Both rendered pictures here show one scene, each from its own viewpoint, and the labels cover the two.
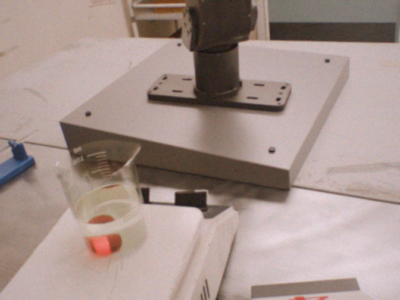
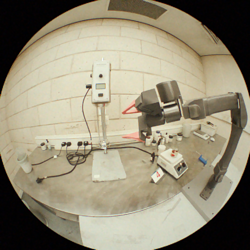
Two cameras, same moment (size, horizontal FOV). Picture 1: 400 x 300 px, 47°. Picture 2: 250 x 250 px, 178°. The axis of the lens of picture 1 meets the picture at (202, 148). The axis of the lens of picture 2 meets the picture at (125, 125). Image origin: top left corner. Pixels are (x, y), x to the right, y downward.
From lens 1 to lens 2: 54 cm
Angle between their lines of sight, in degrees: 116
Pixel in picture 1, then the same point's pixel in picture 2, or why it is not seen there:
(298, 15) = not seen: outside the picture
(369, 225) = (163, 193)
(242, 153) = (190, 183)
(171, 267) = (166, 157)
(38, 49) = not seen: outside the picture
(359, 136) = (185, 210)
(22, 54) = not seen: outside the picture
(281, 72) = (213, 201)
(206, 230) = (171, 164)
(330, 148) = (186, 203)
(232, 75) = (210, 184)
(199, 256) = (167, 162)
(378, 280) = (155, 186)
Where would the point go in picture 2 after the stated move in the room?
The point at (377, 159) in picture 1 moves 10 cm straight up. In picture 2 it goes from (176, 207) to (187, 199)
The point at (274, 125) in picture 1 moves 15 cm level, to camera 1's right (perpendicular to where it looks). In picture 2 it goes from (195, 192) to (186, 216)
